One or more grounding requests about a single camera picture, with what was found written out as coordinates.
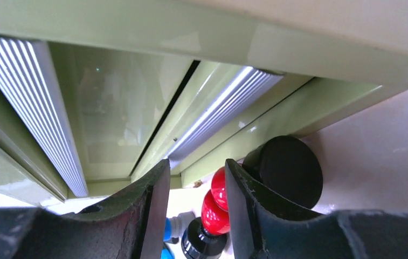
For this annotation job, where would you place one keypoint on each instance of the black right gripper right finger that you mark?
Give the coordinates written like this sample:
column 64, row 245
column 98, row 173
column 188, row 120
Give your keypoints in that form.
column 314, row 232

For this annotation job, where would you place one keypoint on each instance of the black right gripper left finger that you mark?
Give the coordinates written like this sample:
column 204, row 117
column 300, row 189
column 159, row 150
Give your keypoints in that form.
column 127, row 224

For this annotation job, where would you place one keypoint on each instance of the green metal drawer cabinet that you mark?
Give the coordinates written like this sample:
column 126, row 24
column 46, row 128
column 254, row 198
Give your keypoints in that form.
column 94, row 93

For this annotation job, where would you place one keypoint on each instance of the small blue glue bottle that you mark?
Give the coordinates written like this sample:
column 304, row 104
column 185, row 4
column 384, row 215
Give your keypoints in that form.
column 176, row 226

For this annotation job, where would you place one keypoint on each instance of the black blue highlighter marker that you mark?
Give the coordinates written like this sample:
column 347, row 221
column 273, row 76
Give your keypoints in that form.
column 166, row 253

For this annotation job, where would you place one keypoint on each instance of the red and black dumbbell toy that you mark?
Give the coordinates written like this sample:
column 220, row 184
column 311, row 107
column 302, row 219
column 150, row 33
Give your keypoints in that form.
column 280, row 180

